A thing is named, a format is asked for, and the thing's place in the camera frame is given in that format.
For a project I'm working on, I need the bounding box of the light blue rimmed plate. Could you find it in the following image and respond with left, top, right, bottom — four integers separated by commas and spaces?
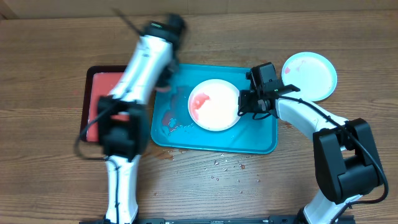
281, 52, 338, 101

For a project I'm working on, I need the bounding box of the white plate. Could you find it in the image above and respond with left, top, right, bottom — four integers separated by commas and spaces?
188, 79, 240, 131

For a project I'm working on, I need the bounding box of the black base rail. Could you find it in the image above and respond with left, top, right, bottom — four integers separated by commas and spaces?
79, 214, 356, 224

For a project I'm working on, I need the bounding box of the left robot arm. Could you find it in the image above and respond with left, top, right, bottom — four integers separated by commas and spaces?
97, 14, 186, 223

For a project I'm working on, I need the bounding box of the dark red water tray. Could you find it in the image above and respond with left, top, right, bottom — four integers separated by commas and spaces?
79, 65, 142, 143

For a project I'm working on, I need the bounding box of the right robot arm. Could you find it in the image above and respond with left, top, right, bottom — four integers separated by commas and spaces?
238, 62, 389, 224

